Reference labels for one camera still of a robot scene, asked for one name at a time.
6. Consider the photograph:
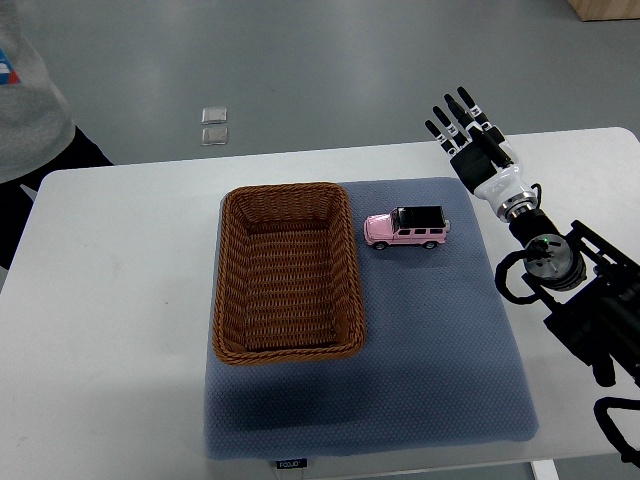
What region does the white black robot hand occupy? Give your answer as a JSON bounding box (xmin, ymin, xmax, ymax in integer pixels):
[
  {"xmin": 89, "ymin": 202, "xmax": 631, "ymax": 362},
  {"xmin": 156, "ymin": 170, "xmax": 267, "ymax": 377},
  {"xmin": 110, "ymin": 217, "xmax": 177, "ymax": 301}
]
[{"xmin": 424, "ymin": 86, "xmax": 538, "ymax": 220}]

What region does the pink toy car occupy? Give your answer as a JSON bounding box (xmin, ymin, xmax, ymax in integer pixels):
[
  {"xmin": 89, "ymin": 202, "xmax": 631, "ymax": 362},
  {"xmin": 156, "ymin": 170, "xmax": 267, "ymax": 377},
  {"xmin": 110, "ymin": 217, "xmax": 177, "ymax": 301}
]
[{"xmin": 363, "ymin": 206, "xmax": 450, "ymax": 250}]

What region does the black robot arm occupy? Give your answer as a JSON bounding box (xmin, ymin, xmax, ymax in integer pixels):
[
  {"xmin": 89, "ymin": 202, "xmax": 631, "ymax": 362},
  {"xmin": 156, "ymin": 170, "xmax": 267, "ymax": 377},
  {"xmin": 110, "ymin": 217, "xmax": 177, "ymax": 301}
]
[{"xmin": 425, "ymin": 87, "xmax": 639, "ymax": 387}]

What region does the brown wicker basket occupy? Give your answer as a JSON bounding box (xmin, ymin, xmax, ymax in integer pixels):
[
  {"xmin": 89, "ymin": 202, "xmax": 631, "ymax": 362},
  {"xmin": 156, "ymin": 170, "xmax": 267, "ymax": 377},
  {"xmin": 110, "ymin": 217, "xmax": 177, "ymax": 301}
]
[{"xmin": 212, "ymin": 182, "xmax": 366, "ymax": 366}]

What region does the wooden furniture corner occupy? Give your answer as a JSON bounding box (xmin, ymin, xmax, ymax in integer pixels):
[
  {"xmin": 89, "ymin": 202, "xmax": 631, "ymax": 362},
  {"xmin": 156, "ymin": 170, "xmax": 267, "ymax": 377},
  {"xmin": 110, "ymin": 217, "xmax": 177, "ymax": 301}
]
[{"xmin": 568, "ymin": 0, "xmax": 640, "ymax": 21}]

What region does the blue-grey fabric mat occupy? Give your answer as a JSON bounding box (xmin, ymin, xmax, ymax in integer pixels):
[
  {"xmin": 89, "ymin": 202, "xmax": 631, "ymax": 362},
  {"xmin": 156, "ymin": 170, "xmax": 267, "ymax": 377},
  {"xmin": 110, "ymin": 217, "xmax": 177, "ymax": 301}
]
[{"xmin": 204, "ymin": 178, "xmax": 538, "ymax": 460}]

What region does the lower metal floor plate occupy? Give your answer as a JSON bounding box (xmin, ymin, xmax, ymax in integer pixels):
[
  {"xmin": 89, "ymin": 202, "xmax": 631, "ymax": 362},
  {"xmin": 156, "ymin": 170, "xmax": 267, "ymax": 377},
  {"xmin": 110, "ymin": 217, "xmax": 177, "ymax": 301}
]
[{"xmin": 201, "ymin": 126, "xmax": 228, "ymax": 146}]

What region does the metal floor plate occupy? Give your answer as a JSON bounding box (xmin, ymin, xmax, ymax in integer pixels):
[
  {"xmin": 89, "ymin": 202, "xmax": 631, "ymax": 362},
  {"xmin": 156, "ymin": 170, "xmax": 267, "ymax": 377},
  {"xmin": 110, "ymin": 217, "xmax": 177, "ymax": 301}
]
[
  {"xmin": 201, "ymin": 126, "xmax": 228, "ymax": 146},
  {"xmin": 201, "ymin": 106, "xmax": 228, "ymax": 125}
]

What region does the upper metal floor plate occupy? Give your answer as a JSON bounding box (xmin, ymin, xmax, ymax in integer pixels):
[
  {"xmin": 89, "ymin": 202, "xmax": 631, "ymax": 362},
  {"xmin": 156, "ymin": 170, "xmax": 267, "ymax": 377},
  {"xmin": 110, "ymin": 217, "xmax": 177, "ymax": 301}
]
[{"xmin": 201, "ymin": 106, "xmax": 228, "ymax": 125}]

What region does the white table leg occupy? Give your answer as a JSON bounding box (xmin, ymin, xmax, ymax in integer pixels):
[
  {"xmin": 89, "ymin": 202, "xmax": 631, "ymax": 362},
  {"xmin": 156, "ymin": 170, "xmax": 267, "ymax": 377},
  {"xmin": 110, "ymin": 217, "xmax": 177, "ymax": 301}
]
[{"xmin": 530, "ymin": 459, "xmax": 559, "ymax": 480}]

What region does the person in grey shirt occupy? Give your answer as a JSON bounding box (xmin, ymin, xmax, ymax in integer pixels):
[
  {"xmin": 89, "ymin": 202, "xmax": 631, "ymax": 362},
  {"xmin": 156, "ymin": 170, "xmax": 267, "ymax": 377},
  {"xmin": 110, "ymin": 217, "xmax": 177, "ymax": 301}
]
[{"xmin": 1, "ymin": 1, "xmax": 112, "ymax": 270}]

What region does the black cable loop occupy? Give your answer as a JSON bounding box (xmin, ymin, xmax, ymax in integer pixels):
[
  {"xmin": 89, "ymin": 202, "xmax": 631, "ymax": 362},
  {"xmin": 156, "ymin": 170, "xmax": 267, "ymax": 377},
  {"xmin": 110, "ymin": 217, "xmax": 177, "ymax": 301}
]
[{"xmin": 593, "ymin": 397, "xmax": 640, "ymax": 466}]

